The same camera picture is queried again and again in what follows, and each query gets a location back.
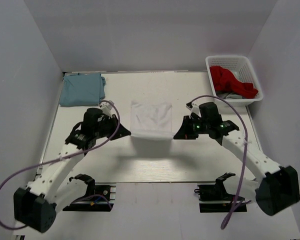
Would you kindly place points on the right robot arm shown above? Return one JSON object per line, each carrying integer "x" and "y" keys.
{"x": 274, "y": 188}

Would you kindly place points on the white plastic basket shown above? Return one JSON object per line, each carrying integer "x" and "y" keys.
{"x": 242, "y": 70}

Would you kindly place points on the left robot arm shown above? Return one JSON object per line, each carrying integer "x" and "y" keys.
{"x": 38, "y": 204}

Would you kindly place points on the white t-shirt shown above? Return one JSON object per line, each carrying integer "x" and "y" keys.
{"x": 151, "y": 121}

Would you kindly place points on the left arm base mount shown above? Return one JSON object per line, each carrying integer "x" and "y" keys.
{"x": 97, "y": 197}

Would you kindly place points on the folded light blue t-shirt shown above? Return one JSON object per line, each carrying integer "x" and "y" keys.
{"x": 82, "y": 89}

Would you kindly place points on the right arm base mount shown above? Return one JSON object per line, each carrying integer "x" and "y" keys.
{"x": 213, "y": 197}

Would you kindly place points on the red t-shirt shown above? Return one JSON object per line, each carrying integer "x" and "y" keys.
{"x": 225, "y": 81}

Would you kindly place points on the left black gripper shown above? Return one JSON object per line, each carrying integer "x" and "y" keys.
{"x": 113, "y": 119}

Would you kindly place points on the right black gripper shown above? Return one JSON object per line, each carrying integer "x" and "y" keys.
{"x": 185, "y": 132}

